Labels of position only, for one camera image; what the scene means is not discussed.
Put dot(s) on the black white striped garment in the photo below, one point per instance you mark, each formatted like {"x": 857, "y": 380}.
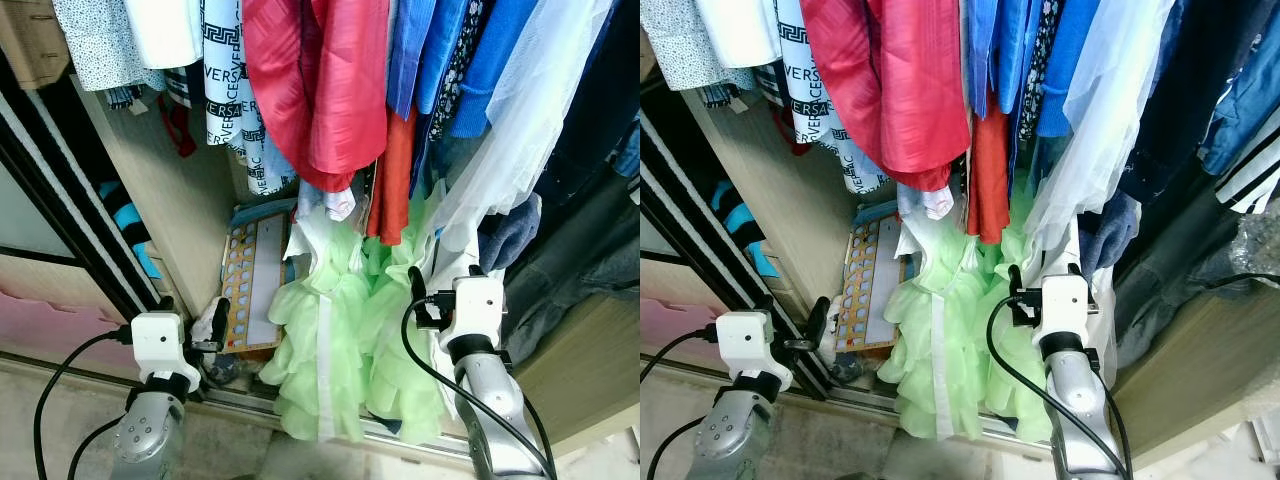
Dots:
{"x": 1250, "y": 175}

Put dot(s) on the white red-check shirt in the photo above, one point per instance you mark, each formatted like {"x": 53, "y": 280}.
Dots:
{"x": 935, "y": 203}
{"x": 338, "y": 205}

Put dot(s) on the red satin garment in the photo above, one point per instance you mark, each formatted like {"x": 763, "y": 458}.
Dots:
{"x": 890, "y": 80}
{"x": 310, "y": 80}

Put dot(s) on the black white lettered garment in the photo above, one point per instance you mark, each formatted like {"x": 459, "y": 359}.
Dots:
{"x": 222, "y": 90}
{"x": 810, "y": 90}

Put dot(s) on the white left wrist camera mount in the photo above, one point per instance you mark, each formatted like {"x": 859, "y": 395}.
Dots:
{"x": 158, "y": 340}
{"x": 745, "y": 345}

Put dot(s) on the black framed sliding door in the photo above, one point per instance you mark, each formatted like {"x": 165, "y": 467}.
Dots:
{"x": 60, "y": 200}
{"x": 690, "y": 220}

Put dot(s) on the navy floral print garment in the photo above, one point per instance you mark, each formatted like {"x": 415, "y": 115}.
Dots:
{"x": 1040, "y": 60}
{"x": 462, "y": 60}

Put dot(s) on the white sheer garment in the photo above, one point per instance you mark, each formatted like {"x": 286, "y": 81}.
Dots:
{"x": 1100, "y": 130}
{"x": 520, "y": 130}

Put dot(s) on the orange-red garment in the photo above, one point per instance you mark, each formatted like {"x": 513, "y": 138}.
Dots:
{"x": 988, "y": 180}
{"x": 392, "y": 180}

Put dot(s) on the clear plastic wrap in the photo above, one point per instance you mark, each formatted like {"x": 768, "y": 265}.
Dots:
{"x": 1260, "y": 240}

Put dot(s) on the plain white garment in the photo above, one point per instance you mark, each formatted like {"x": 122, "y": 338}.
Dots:
{"x": 740, "y": 30}
{"x": 160, "y": 30}

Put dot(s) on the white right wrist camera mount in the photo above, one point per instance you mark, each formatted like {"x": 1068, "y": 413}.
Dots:
{"x": 478, "y": 305}
{"x": 1062, "y": 305}

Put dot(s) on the light blue shirt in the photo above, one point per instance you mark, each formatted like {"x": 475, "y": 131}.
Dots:
{"x": 985, "y": 50}
{"x": 408, "y": 50}

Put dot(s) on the board with coloured dots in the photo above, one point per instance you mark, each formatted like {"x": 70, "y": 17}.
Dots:
{"x": 250, "y": 290}
{"x": 865, "y": 290}

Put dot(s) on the blue denim jacket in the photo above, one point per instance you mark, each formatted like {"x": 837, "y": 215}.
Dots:
{"x": 1245, "y": 110}
{"x": 630, "y": 150}

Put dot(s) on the dark navy garment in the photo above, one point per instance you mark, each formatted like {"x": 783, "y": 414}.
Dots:
{"x": 1180, "y": 100}
{"x": 600, "y": 110}

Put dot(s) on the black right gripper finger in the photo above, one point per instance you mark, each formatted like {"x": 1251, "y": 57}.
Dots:
{"x": 1014, "y": 279}
{"x": 417, "y": 281}

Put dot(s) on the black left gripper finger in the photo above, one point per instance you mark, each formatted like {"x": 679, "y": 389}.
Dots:
{"x": 220, "y": 317}
{"x": 768, "y": 304}
{"x": 166, "y": 304}
{"x": 817, "y": 318}

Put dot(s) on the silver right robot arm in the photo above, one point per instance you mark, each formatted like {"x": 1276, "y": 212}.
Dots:
{"x": 490, "y": 410}
{"x": 1075, "y": 410}

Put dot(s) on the light wood wardrobe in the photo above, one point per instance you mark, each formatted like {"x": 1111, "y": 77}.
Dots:
{"x": 185, "y": 200}
{"x": 770, "y": 200}

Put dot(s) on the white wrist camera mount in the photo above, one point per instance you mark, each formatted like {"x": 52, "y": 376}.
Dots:
{"x": 478, "y": 305}
{"x": 1062, "y": 305}
{"x": 158, "y": 340}
{"x": 745, "y": 345}

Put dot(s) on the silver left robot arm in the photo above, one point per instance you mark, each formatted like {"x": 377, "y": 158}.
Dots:
{"x": 150, "y": 440}
{"x": 740, "y": 435}

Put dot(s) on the cyan black striped garment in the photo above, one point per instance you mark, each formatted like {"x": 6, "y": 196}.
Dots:
{"x": 128, "y": 225}
{"x": 740, "y": 225}

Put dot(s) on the white blue-dotted shirt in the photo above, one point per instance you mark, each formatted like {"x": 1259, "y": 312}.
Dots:
{"x": 90, "y": 45}
{"x": 680, "y": 40}

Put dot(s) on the light green ruffled dress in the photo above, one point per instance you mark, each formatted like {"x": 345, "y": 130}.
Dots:
{"x": 940, "y": 330}
{"x": 340, "y": 330}

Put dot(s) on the grey-blue fleece garment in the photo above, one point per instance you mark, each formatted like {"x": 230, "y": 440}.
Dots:
{"x": 1105, "y": 235}
{"x": 510, "y": 235}

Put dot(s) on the bright blue sweater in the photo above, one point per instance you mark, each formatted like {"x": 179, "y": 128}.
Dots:
{"x": 495, "y": 60}
{"x": 1070, "y": 60}

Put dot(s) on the dark grey denim garment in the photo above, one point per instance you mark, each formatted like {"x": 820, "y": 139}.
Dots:
{"x": 1170, "y": 280}
{"x": 575, "y": 270}

